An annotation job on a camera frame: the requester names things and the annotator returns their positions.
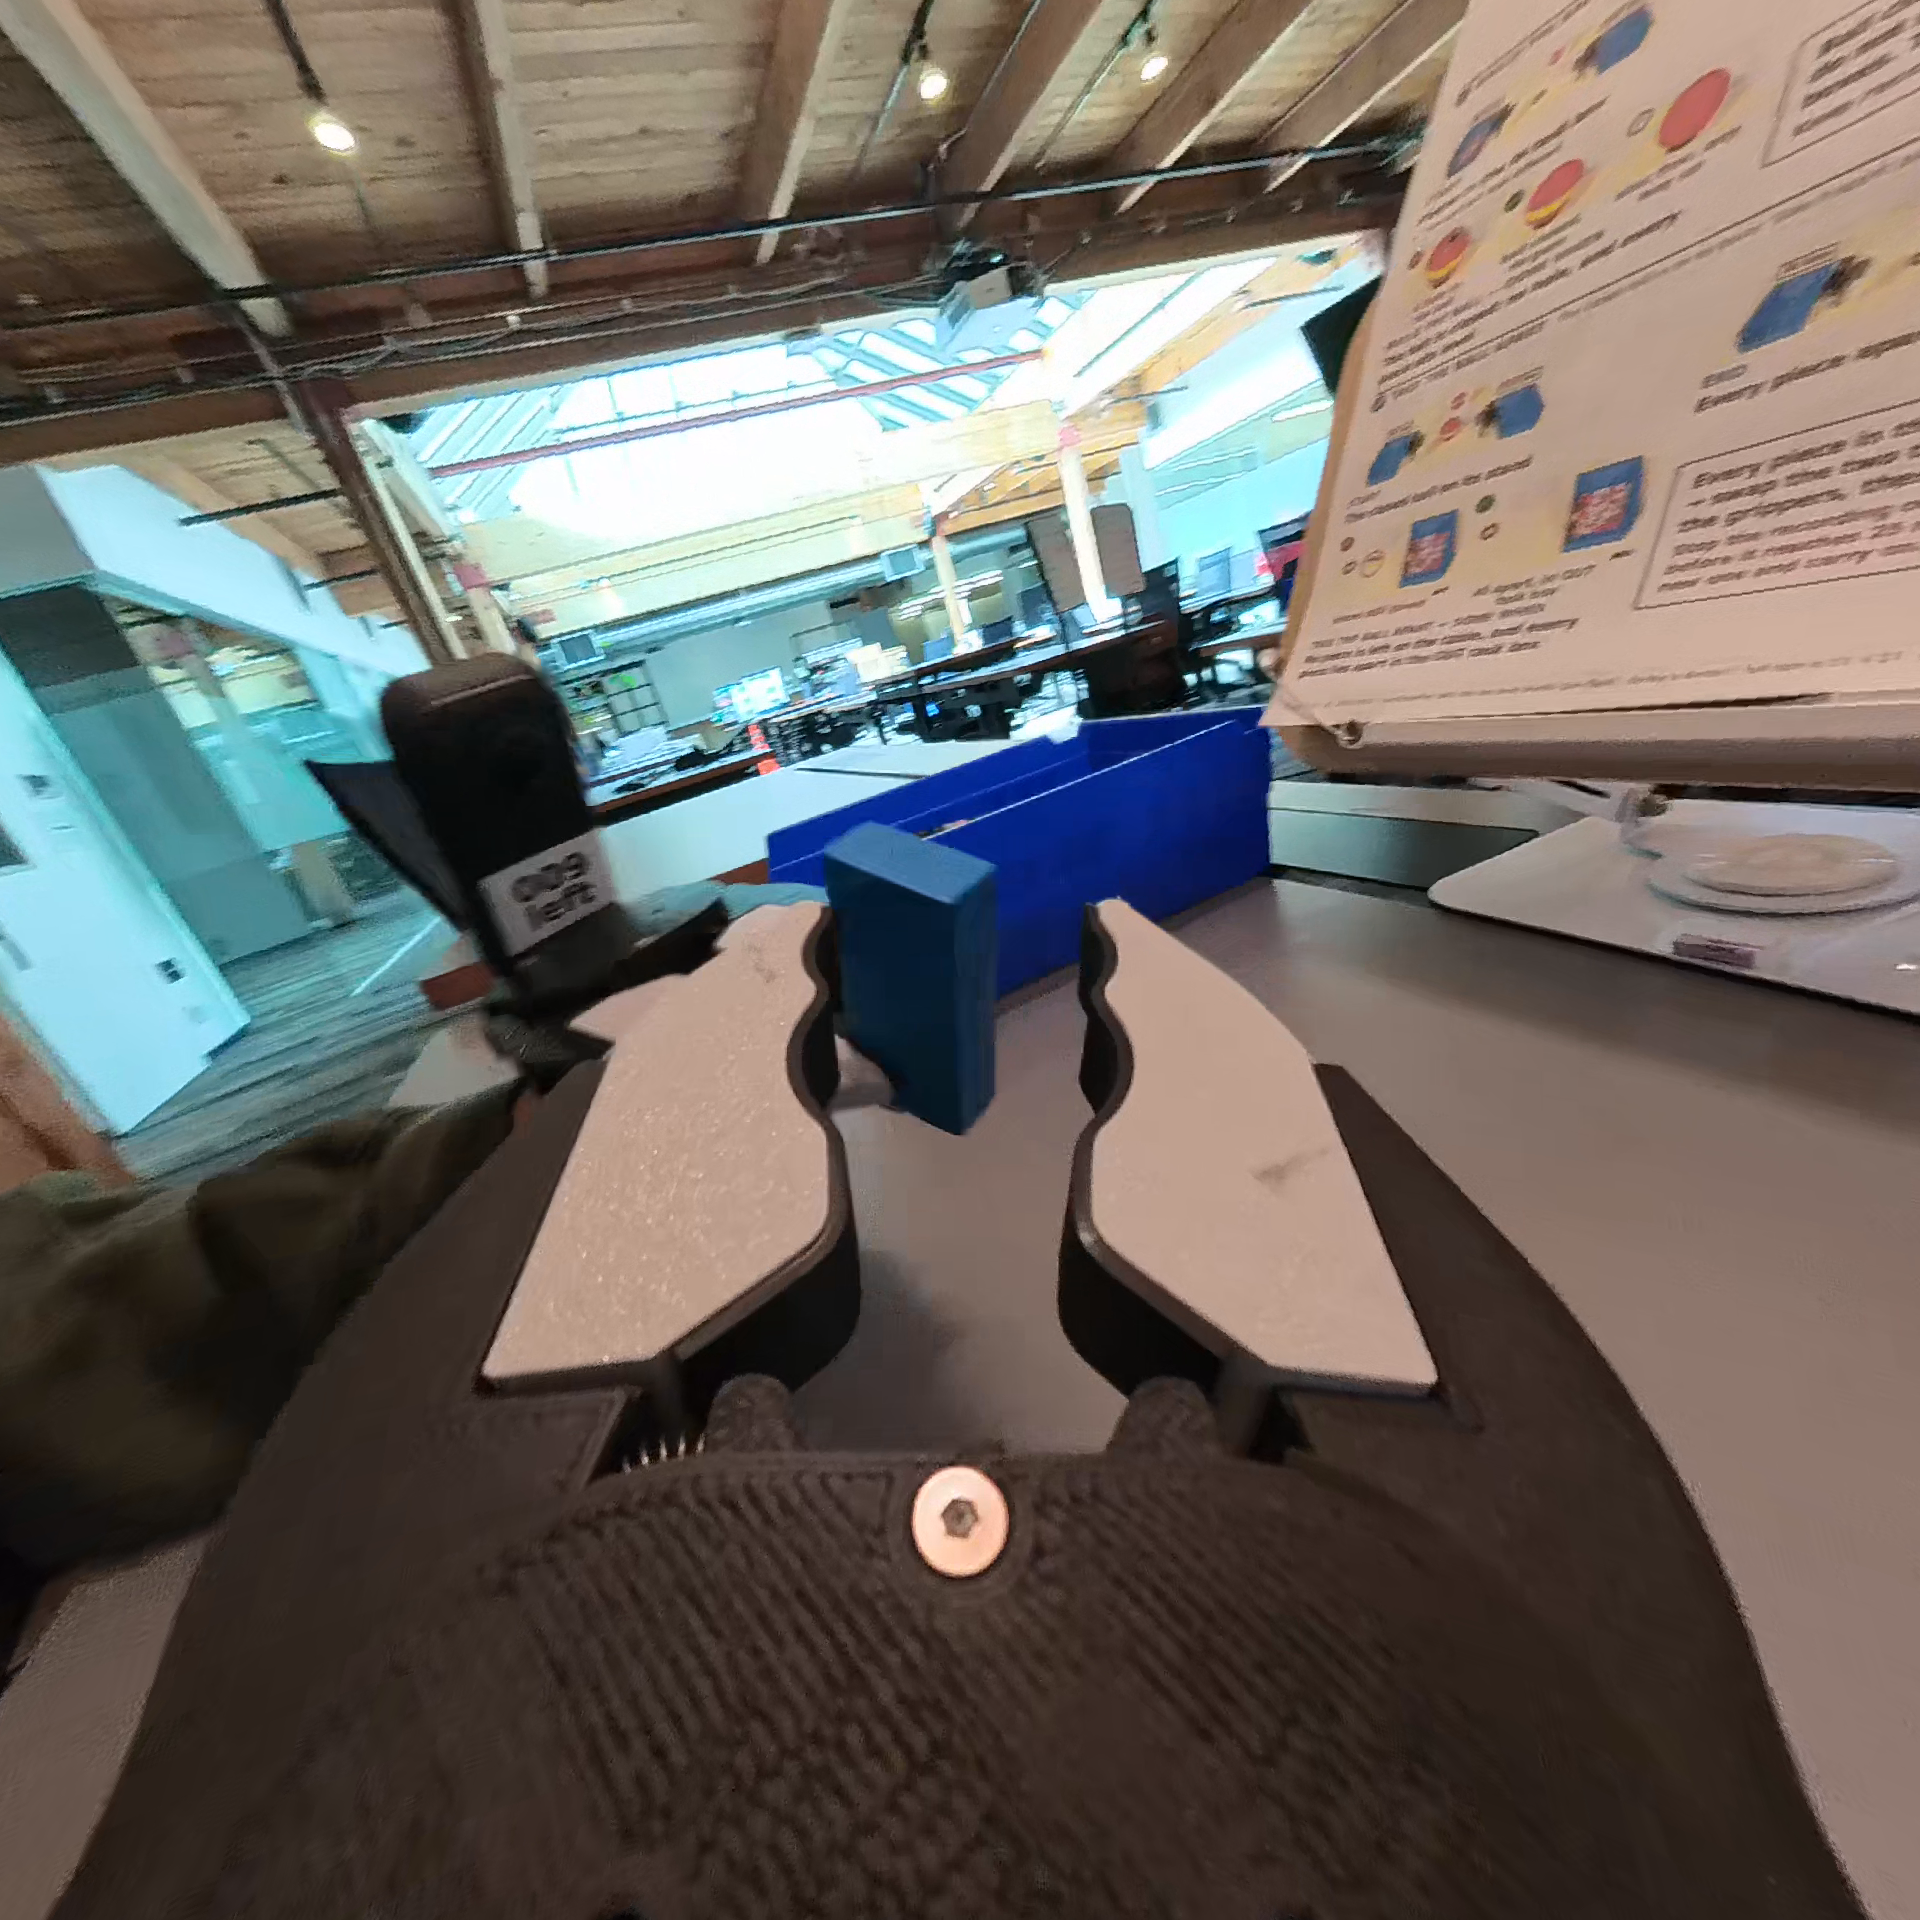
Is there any brown steel post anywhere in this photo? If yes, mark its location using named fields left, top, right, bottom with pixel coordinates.
left=295, top=384, right=465, bottom=668

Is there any white document holder base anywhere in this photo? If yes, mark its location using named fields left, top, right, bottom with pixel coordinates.
left=1428, top=783, right=1920, bottom=1026

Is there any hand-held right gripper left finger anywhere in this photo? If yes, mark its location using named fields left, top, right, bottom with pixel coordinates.
left=478, top=903, right=862, bottom=1397

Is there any printed instruction sheet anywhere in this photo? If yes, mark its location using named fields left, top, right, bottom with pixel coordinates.
left=1262, top=0, right=1920, bottom=726

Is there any blue wooden block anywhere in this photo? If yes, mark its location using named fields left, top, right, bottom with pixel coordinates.
left=825, top=824, right=1000, bottom=1135

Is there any wooden pillar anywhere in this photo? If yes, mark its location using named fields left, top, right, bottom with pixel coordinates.
left=0, top=1004, right=136, bottom=1192

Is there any wood edged grey table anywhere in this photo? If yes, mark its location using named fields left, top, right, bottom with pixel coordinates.
left=583, top=733, right=1081, bottom=909

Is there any black office chair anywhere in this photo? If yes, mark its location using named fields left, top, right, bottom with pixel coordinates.
left=307, top=755, right=465, bottom=961

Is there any row of office desks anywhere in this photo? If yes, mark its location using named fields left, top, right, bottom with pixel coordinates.
left=570, top=591, right=1290, bottom=783

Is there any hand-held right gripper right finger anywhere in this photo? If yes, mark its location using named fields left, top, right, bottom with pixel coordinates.
left=1058, top=897, right=1441, bottom=1402

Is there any blue plastic bin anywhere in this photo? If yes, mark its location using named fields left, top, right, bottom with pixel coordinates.
left=768, top=709, right=1272, bottom=1000

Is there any instruction sheet on clipboard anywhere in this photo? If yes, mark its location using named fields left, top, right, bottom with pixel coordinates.
left=1262, top=682, right=1920, bottom=796

